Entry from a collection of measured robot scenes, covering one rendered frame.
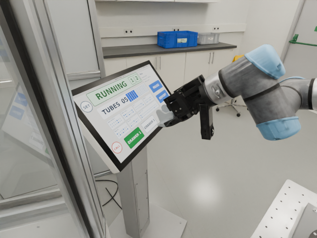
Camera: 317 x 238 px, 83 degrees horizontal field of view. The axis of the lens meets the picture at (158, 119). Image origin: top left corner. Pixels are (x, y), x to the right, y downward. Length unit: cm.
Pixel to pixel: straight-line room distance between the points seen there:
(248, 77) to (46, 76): 35
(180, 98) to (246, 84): 16
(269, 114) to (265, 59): 11
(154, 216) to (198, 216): 36
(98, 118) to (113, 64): 218
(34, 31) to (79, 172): 20
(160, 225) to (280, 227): 92
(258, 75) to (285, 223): 61
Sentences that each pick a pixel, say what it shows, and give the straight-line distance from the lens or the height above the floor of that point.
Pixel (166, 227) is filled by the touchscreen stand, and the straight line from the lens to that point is 156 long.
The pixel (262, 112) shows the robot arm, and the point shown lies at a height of 124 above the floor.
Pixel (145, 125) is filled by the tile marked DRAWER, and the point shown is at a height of 101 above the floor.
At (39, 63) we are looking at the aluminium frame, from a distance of 24.
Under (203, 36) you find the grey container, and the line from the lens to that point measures 359.
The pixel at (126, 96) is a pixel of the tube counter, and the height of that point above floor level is 112.
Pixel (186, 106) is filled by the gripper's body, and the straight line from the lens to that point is 47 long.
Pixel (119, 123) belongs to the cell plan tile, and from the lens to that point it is 67.
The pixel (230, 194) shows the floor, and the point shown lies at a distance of 187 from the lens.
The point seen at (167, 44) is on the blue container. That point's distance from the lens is 312.
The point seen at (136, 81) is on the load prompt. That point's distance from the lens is 83.
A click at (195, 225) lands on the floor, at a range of 163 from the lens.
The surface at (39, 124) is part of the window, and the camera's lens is 23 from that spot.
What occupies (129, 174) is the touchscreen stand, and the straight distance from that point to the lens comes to 96.
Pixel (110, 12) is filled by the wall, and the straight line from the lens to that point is 340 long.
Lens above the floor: 142
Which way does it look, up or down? 31 degrees down
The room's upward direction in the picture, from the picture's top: straight up
